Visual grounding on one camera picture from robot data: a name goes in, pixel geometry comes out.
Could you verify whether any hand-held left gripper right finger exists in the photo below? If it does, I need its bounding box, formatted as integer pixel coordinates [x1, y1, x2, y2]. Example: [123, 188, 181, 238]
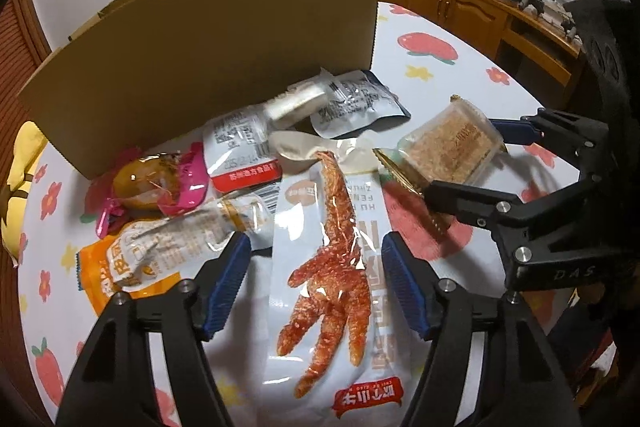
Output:
[381, 231, 583, 427]

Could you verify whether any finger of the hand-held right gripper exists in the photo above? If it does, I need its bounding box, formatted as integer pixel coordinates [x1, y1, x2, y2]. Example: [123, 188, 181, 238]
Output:
[489, 108, 611, 188]
[424, 179, 613, 294]

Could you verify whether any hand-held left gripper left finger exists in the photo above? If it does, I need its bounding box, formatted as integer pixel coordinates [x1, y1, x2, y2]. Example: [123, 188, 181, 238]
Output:
[54, 232, 252, 427]

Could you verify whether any clear gold-edged cake packet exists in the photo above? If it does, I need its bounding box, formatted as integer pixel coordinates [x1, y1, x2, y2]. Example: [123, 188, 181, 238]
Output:
[372, 94, 508, 242]

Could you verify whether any white chicken foot snack packet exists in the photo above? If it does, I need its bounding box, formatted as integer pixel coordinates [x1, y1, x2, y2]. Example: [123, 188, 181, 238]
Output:
[260, 131, 416, 420]

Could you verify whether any pink snack packet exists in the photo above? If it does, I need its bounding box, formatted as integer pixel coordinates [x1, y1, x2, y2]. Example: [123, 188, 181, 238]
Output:
[85, 142, 211, 240]

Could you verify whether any silver printed snack packet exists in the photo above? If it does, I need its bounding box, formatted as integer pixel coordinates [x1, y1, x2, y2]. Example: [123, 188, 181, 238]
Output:
[309, 69, 412, 138]

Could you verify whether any small clear-wrapped white bar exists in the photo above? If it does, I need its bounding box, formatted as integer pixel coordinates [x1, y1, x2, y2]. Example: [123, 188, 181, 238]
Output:
[262, 67, 341, 125]

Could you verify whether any brown cardboard box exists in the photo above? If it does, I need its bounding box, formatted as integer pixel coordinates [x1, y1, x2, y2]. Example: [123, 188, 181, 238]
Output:
[17, 0, 383, 180]

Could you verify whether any orange and white snack packet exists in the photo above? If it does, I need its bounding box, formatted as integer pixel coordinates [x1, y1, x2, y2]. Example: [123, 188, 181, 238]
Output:
[76, 193, 275, 315]

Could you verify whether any white strawberry print blanket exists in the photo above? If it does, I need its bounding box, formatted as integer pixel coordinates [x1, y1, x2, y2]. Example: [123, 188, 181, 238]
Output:
[10, 0, 621, 427]

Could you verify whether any wooden cabinet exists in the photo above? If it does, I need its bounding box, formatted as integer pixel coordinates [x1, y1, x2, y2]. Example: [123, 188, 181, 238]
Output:
[380, 0, 588, 90]

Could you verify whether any white packet with red label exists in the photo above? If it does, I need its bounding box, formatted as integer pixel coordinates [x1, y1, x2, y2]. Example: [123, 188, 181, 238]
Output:
[201, 104, 283, 194]

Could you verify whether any yellow plush toy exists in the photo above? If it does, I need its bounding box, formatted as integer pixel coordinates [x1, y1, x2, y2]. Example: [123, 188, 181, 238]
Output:
[0, 122, 48, 268]

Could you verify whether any wooden slatted wardrobe door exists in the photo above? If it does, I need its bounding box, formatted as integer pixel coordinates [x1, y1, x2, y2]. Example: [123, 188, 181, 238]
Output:
[0, 0, 53, 138]

